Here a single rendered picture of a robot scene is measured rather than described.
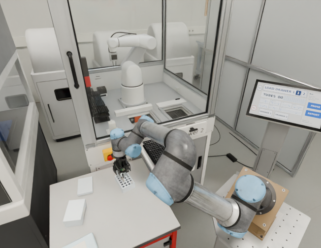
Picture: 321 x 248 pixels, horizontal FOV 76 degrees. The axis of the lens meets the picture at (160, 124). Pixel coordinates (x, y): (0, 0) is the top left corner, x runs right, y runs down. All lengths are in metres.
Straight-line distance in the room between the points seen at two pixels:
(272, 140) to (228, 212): 1.19
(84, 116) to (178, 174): 0.76
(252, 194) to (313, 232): 1.52
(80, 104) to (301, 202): 2.28
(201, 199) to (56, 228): 0.80
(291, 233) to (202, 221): 0.97
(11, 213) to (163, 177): 0.87
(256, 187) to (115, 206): 0.75
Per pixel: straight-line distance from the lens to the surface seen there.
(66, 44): 1.14
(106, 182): 1.40
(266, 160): 2.13
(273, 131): 1.95
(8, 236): 1.58
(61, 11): 1.12
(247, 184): 0.98
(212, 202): 0.83
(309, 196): 2.75
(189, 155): 0.68
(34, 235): 1.61
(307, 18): 2.51
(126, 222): 1.21
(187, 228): 2.08
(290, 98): 1.84
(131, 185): 1.31
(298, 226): 1.38
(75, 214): 1.24
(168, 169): 0.67
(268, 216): 1.19
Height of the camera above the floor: 1.77
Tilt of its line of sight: 32 degrees down
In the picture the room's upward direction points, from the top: straight up
